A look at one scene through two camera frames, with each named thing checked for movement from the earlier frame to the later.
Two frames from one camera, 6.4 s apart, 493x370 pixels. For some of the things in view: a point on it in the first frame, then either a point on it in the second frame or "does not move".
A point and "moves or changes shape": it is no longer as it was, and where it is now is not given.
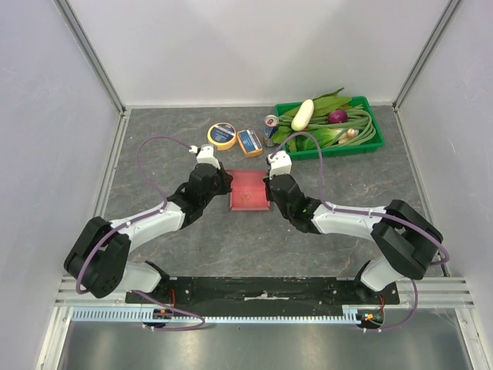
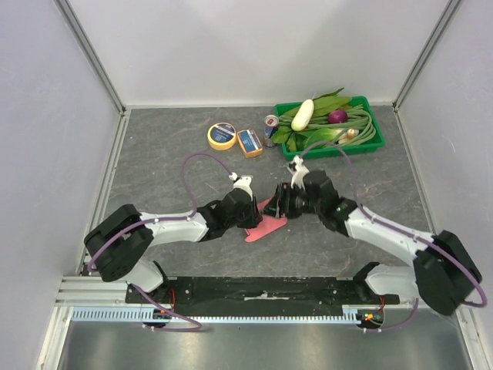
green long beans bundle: (357, 118) does not move
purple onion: (337, 116) does not move
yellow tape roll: (223, 135) does not move
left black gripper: (226, 179) → (255, 216)
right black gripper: (270, 189) → (285, 201)
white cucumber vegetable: (303, 115) does not move
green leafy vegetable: (315, 137) does not move
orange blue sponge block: (249, 142) does not move
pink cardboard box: (249, 190) moves or changes shape
